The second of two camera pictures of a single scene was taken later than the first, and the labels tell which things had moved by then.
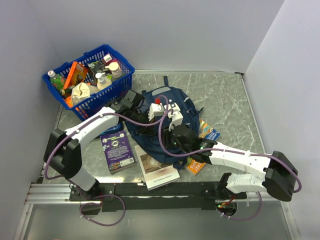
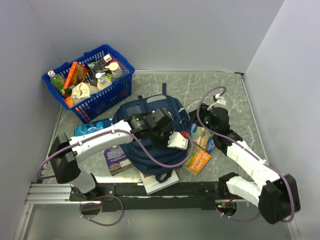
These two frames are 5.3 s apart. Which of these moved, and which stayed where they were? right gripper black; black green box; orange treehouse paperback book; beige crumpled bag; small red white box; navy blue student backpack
Moved: navy blue student backpack; right gripper black
Stayed: orange treehouse paperback book; beige crumpled bag; small red white box; black green box
